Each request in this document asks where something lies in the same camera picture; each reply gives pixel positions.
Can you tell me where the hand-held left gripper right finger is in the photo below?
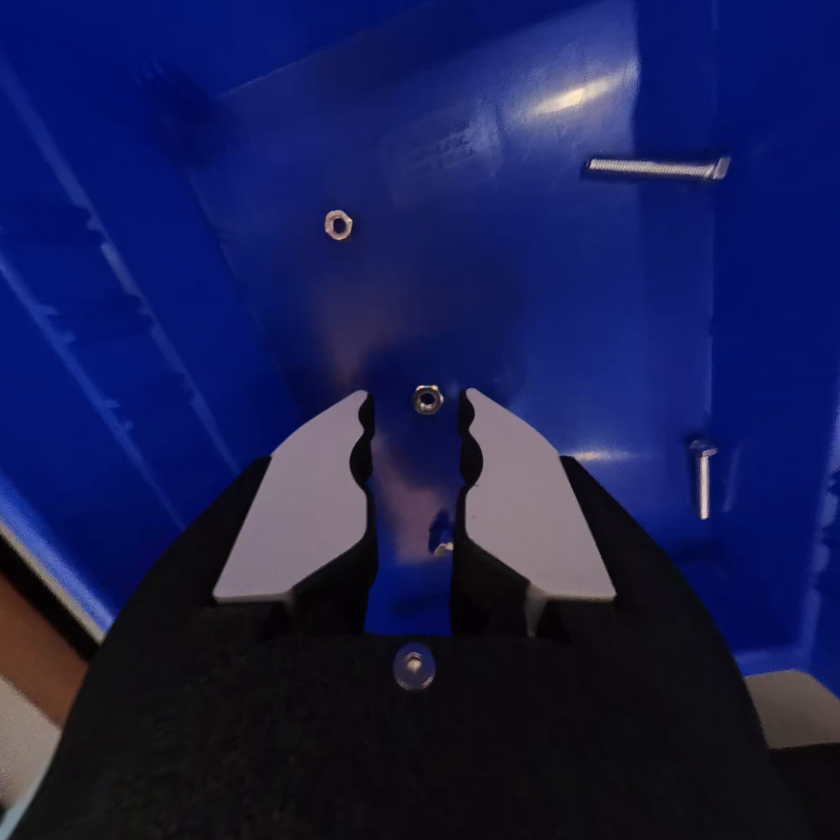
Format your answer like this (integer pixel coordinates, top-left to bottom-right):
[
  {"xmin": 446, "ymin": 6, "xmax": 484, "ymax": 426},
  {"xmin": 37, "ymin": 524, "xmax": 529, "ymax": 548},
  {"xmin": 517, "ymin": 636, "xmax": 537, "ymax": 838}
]
[{"xmin": 451, "ymin": 388, "xmax": 618, "ymax": 620}]

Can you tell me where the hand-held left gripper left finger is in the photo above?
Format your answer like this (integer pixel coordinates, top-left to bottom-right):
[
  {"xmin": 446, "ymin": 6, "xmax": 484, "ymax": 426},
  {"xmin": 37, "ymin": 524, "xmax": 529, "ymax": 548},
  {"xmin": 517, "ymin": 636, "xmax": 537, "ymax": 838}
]
[{"xmin": 214, "ymin": 390, "xmax": 379, "ymax": 620}]

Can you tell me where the blue plastic bin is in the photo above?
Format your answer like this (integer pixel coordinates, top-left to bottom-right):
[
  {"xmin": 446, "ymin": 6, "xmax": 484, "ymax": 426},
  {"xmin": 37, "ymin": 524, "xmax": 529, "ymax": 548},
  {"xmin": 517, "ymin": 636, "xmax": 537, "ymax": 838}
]
[{"xmin": 0, "ymin": 0, "xmax": 840, "ymax": 677}]

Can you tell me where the silver bolt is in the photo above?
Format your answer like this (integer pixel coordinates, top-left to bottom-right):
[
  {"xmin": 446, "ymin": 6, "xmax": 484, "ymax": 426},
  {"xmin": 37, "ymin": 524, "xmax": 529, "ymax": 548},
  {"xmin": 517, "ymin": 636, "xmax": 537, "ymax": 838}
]
[
  {"xmin": 688, "ymin": 436, "xmax": 720, "ymax": 523},
  {"xmin": 583, "ymin": 154, "xmax": 733, "ymax": 186}
]

